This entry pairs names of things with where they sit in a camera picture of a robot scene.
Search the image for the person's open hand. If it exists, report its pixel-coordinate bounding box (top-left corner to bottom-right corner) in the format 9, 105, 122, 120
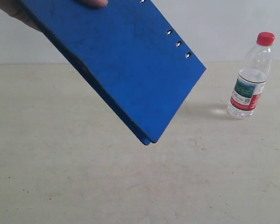
0, 0, 109, 33

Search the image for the blue ring binder notebook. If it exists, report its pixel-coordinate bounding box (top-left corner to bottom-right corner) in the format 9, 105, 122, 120
18, 0, 206, 145

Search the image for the clear plastic water bottle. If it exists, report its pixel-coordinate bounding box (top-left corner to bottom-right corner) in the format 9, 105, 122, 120
228, 32, 275, 119

